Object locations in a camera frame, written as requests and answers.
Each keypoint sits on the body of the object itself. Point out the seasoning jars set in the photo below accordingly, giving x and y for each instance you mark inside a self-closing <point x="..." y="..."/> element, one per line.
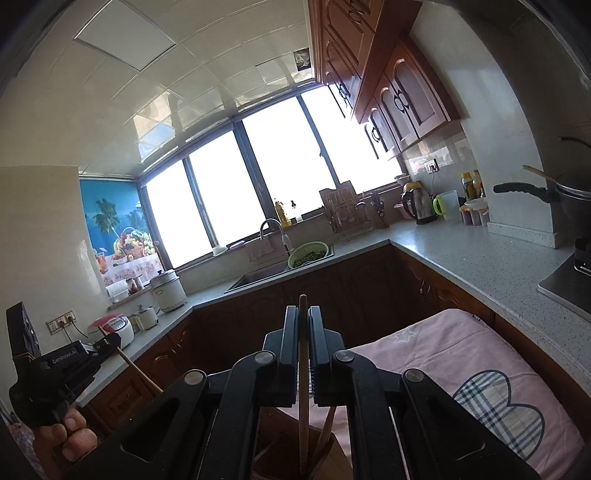
<point x="474" y="216"/>

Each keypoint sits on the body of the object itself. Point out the yellow oil bottle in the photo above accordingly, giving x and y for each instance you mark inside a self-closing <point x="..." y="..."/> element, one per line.
<point x="281" y="214"/>

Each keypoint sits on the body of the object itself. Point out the kitchen window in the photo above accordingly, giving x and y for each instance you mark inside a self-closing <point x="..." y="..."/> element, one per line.
<point x="277" y="161"/>

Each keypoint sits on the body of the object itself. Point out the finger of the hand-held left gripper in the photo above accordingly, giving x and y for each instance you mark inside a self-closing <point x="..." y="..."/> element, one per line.
<point x="107" y="344"/>

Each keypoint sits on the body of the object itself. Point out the white dish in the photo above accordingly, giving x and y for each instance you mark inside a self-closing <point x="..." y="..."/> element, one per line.
<point x="219" y="250"/>

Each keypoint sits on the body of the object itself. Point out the small white pot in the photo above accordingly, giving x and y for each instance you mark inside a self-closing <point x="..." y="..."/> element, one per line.
<point x="147" y="318"/>

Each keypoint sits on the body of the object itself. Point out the wooden upper cabinets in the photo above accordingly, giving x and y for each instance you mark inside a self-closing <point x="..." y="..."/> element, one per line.
<point x="369" y="55"/>

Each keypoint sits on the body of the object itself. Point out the wide wall socket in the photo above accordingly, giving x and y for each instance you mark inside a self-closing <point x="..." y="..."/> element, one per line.
<point x="62" y="321"/>

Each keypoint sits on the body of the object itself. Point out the palm tree wall poster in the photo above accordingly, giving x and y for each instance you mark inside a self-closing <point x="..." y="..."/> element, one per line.
<point x="111" y="217"/>

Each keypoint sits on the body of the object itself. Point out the ceiling light panel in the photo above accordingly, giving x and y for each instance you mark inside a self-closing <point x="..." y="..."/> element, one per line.
<point x="124" y="34"/>

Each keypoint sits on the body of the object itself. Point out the electric kettle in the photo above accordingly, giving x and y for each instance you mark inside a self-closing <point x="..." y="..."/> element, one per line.
<point x="418" y="205"/>

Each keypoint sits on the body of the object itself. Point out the sink faucet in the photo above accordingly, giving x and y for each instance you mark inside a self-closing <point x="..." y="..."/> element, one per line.
<point x="286" y="240"/>

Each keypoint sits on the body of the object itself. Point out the small wall socket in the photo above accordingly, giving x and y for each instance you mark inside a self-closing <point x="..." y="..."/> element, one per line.
<point x="432" y="165"/>

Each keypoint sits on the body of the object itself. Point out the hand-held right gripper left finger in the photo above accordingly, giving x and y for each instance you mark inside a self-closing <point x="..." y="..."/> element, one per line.
<point x="291" y="341"/>

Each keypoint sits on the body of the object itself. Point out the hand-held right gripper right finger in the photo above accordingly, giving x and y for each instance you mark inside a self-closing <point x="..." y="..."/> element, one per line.
<point x="318" y="341"/>

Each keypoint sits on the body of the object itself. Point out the green basin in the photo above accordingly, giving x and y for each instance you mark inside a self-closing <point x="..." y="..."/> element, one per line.
<point x="309" y="256"/>

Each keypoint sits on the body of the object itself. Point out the gas stove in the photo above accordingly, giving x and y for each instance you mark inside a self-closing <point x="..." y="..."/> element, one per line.
<point x="568" y="286"/>

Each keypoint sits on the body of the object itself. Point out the pink plaid-heart tablecloth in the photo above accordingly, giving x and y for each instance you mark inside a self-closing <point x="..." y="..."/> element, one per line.
<point x="438" y="350"/>

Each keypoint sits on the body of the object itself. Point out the pink dish cloth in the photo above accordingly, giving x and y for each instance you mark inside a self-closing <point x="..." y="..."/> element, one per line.
<point x="261" y="251"/>

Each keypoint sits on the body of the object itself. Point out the yellow sauce bottle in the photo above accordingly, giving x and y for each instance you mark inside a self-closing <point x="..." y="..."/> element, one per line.
<point x="468" y="185"/>

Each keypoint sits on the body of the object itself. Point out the black wok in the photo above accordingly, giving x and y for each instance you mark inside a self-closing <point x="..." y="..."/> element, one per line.
<point x="572" y="207"/>

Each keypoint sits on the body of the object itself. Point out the grey speckled countertop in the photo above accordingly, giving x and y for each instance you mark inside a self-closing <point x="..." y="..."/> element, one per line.
<point x="461" y="258"/>

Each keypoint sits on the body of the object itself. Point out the person's left hand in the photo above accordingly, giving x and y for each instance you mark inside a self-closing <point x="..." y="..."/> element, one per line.
<point x="69" y="443"/>

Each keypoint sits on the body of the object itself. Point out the kitchen sink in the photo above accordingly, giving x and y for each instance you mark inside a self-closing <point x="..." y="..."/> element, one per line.
<point x="258" y="279"/>

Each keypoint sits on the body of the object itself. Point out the wooden utensil holder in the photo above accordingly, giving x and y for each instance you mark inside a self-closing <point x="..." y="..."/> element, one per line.
<point x="281" y="443"/>

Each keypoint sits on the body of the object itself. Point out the white crock pot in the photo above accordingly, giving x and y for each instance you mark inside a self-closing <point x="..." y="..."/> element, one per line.
<point x="168" y="293"/>

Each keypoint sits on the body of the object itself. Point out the pink white rice cooker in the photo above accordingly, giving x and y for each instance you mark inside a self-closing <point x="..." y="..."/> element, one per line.
<point x="113" y="327"/>

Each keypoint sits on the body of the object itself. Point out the dish rack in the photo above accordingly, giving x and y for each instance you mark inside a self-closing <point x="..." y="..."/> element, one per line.
<point x="344" y="210"/>

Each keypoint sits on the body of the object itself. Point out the ceiling vent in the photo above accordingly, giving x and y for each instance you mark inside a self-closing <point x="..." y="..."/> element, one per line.
<point x="301" y="58"/>

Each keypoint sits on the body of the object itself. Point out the clear pump bottle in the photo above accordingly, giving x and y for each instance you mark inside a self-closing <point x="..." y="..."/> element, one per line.
<point x="296" y="214"/>

